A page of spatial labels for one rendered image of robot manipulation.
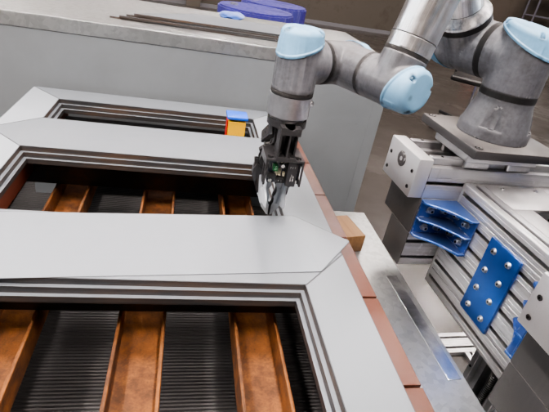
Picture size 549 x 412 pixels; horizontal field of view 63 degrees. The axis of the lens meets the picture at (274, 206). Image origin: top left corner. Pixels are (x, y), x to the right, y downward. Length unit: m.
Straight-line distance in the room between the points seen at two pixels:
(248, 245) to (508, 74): 0.62
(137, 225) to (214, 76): 0.77
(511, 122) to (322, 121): 0.73
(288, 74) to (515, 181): 0.60
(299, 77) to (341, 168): 0.96
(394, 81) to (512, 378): 0.50
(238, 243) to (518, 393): 0.51
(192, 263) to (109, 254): 0.13
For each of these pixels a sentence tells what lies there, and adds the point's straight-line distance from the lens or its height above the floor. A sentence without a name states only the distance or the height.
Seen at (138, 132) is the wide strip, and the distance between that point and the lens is 1.22.
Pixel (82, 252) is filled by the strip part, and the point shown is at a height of 0.85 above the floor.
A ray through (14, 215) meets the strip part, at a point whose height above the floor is 0.85.
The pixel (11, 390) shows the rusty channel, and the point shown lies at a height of 0.70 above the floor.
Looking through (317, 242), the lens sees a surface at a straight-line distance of 0.85.
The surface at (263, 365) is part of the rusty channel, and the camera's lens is 0.84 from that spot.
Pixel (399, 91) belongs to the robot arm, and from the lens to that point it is 0.72.
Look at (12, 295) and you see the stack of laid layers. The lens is 0.75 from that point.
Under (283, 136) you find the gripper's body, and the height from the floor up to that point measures 1.03.
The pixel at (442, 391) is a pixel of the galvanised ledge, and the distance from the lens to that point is 0.92.
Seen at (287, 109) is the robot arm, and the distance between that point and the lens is 0.78.
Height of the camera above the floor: 1.31
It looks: 29 degrees down
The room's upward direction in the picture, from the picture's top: 11 degrees clockwise
